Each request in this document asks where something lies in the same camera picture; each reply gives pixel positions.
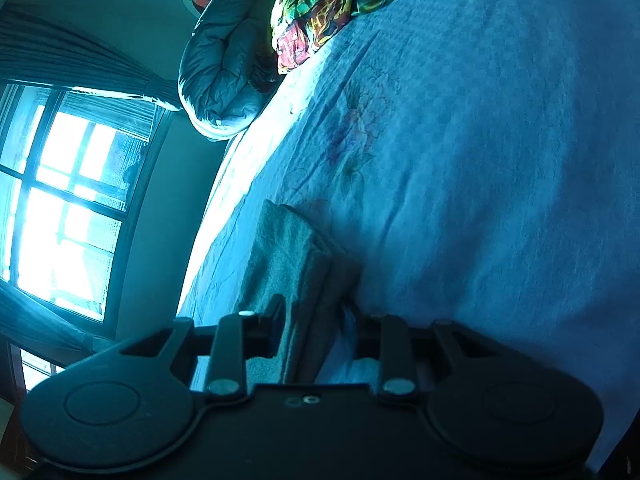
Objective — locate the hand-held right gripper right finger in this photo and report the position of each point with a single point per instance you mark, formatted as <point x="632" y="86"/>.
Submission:
<point x="395" y="355"/>

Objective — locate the bed with pale floral sheet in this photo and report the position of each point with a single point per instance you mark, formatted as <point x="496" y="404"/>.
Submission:
<point x="450" y="160"/>

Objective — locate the rolled striped quilt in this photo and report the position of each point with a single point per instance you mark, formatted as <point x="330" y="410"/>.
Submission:
<point x="225" y="65"/>

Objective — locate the large bedroom window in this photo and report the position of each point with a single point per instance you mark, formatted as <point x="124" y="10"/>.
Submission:
<point x="65" y="200"/>

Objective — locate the dark curtain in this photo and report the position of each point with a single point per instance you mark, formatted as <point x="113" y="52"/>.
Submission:
<point x="35" y="320"/>
<point x="75" y="65"/>

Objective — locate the colourful printed blanket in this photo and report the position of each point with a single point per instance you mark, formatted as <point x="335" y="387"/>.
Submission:
<point x="330" y="5"/>

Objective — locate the grey-green pants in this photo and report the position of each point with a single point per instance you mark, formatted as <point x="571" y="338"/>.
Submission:
<point x="295" y="270"/>

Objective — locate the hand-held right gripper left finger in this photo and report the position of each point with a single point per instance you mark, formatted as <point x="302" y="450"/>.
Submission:
<point x="275" y="327"/>

